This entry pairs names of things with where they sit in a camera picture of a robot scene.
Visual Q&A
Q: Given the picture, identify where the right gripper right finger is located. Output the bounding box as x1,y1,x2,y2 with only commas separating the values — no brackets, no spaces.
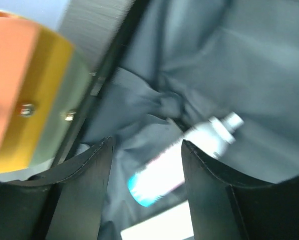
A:
182,140,299,240

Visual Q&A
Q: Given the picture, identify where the white blue pink bottle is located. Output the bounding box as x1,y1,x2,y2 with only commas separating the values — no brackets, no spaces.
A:
127,112,244,207

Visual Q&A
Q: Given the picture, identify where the orange swing lid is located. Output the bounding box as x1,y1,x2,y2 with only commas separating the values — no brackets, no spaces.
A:
0,10,91,173

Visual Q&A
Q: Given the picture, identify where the black white astronaut suitcase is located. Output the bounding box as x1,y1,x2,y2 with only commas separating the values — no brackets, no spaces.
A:
57,0,299,240

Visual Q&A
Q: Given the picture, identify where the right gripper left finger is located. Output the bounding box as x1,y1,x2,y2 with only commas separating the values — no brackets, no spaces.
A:
0,137,114,240

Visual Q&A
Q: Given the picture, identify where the white toothpaste box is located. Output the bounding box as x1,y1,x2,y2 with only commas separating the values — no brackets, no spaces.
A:
121,201,194,240

